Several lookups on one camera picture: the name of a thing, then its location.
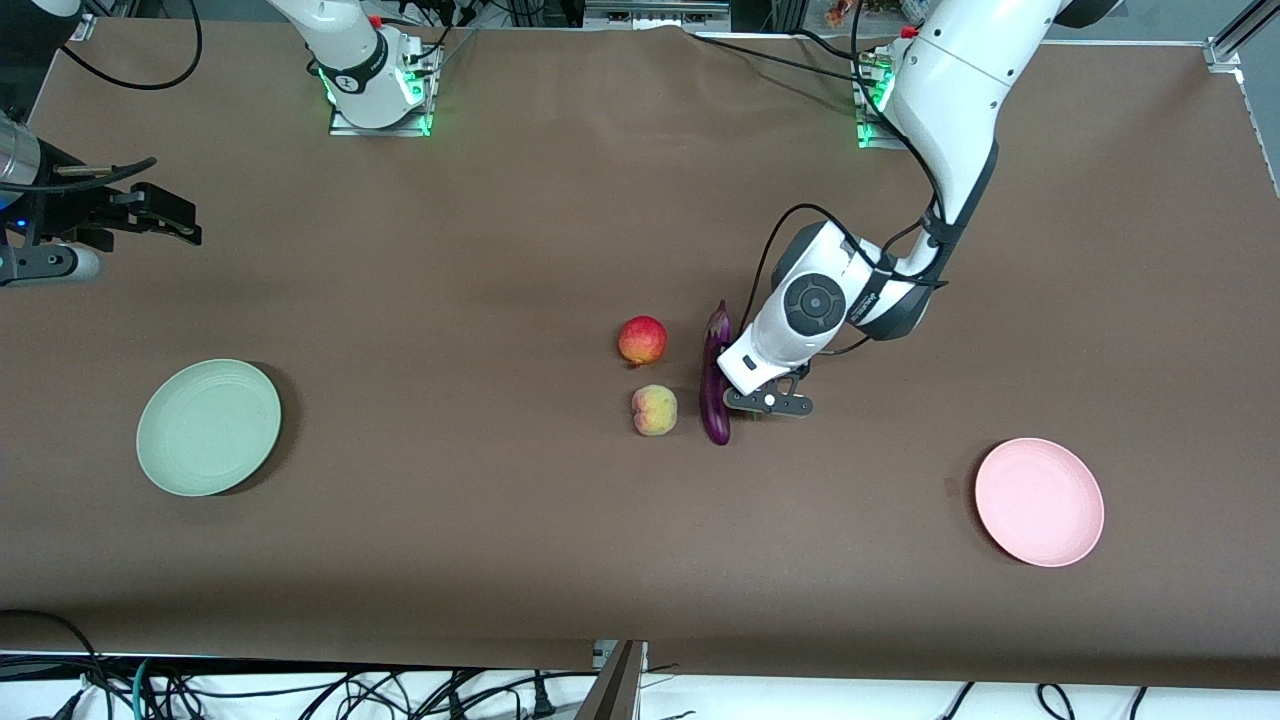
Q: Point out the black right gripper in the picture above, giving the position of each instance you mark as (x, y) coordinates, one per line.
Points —
(68, 211)

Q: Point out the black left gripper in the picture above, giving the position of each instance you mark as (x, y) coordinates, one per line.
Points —
(803, 370)

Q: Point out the purple eggplant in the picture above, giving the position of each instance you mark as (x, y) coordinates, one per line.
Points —
(712, 420)

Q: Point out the yellow pink peach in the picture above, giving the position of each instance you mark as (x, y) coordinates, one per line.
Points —
(654, 411)

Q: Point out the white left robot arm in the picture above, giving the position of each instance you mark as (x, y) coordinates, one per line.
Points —
(950, 90)

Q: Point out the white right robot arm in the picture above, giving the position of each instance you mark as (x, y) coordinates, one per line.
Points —
(345, 40)

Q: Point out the green round plate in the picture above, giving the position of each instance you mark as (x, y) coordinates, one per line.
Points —
(208, 430)

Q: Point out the pink round plate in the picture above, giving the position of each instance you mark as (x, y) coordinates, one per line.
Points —
(1040, 503)

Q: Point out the brown table cover sheet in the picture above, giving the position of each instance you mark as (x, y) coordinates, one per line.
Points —
(500, 250)

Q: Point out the aluminium profile beam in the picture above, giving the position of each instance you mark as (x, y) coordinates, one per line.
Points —
(618, 690)

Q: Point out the orange background object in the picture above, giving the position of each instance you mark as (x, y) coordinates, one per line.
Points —
(842, 12)

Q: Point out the aluminium corner bracket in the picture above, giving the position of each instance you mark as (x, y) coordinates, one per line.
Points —
(78, 30)

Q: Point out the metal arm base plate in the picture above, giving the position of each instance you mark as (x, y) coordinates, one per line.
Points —
(868, 135)
(415, 125)

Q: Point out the grey network switch box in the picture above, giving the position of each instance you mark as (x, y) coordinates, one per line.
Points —
(655, 12)

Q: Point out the aluminium frame rail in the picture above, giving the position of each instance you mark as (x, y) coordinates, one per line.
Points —
(1225, 50)

